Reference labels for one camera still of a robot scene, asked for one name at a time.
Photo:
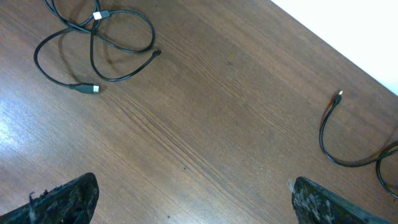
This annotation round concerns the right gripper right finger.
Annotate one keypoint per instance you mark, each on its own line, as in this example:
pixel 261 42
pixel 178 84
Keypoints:
pixel 312 203

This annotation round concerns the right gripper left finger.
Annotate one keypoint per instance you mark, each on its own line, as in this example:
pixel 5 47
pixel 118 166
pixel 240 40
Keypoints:
pixel 73 202

